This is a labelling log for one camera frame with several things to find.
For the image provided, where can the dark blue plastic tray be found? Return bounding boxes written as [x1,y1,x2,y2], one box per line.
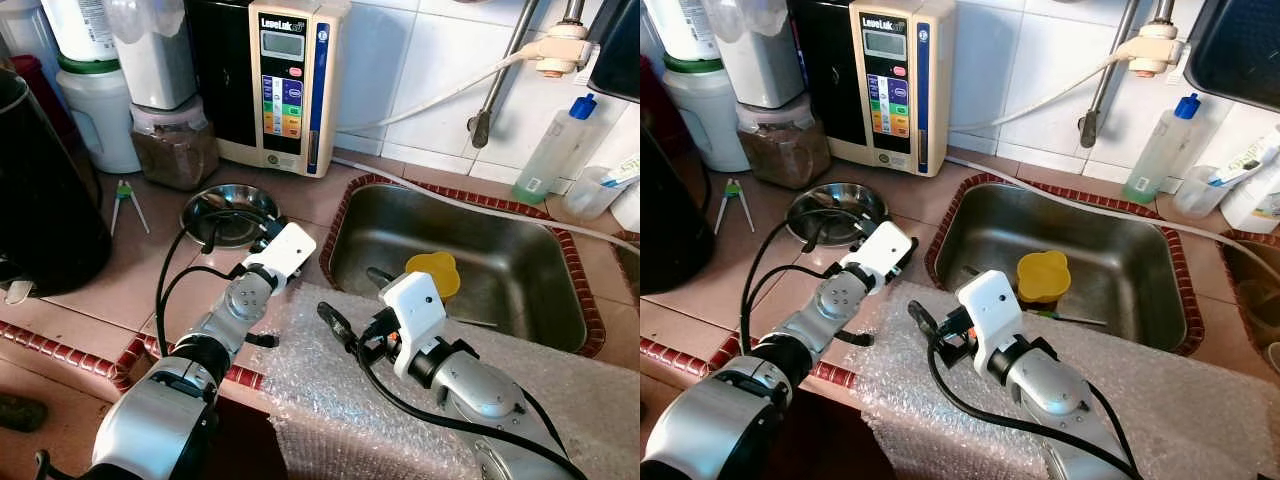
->
[1185,0,1280,113]
[588,0,641,101]

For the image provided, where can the thin white drain hose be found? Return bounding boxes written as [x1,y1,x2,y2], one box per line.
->
[335,155,641,256]
[945,155,1280,251]

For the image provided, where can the white jug with green lid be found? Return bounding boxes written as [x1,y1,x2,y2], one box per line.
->
[662,58,746,173]
[55,55,141,176]

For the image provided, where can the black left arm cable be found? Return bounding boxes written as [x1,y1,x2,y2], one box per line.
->
[155,205,276,346]
[740,205,871,351]

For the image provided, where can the small tongs with green hinge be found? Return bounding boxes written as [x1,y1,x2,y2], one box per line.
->
[110,180,151,238]
[715,178,756,236]

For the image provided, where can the clear jar of brown powder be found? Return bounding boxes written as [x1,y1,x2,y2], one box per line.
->
[130,95,221,193]
[737,95,826,191]

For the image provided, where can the plain white plastic container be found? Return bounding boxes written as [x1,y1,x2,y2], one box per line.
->
[0,5,56,76]

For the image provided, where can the white labelled plastic bottle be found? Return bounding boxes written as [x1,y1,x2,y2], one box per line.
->
[40,0,119,63]
[645,0,721,61]

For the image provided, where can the clear bubble wrap sheet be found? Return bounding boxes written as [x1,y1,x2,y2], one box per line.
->
[262,285,641,480]
[855,282,1280,480]

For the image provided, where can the cream and black water ionizer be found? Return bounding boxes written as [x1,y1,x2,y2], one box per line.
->
[185,0,353,179]
[790,0,958,179]

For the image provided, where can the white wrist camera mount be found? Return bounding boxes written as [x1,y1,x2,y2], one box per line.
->
[840,222,916,293]
[380,272,448,379]
[245,222,318,291]
[957,270,1026,376]

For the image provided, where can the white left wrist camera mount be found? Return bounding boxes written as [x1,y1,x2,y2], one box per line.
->
[245,222,318,291]
[840,222,916,293]

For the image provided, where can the clear plastic cup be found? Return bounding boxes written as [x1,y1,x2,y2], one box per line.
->
[1172,165,1226,219]
[565,165,621,221]

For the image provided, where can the white and green tube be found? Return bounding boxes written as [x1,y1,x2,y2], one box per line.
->
[600,155,641,191]
[1205,130,1280,189]

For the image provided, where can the steel wall faucet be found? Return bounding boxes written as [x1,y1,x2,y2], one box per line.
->
[1078,0,1176,149]
[468,0,586,149]

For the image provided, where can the stainless steel bowl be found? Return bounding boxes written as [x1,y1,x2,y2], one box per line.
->
[785,183,889,249]
[180,183,283,249]

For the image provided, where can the cream faucet diverter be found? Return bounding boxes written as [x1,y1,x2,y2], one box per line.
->
[1128,22,1186,76]
[530,22,591,79]

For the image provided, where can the white detergent bottle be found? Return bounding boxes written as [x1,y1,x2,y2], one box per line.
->
[608,180,641,233]
[1220,150,1280,236]

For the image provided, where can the frosted white plastic container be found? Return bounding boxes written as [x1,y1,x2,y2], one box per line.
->
[100,0,198,111]
[705,0,801,109]

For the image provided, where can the red plastic container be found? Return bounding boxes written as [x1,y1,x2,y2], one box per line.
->
[640,55,691,151]
[10,55,63,121]

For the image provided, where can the clear bottle with blue cap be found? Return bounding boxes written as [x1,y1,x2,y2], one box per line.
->
[1122,93,1203,206]
[512,93,598,206]

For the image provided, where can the white diverter hose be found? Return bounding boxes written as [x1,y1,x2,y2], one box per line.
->
[335,50,536,136]
[945,45,1136,133]

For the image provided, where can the black electric kettle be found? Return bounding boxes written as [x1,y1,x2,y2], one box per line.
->
[640,130,716,296]
[0,65,113,301]

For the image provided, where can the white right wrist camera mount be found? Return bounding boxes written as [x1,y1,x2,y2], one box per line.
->
[957,270,1026,376]
[380,272,448,379]

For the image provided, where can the small steel side sink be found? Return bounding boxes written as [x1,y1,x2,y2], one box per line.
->
[1215,228,1280,376]
[608,230,641,301]

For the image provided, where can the stainless steel sink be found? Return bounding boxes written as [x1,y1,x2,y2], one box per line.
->
[925,172,1206,356]
[320,172,606,359]

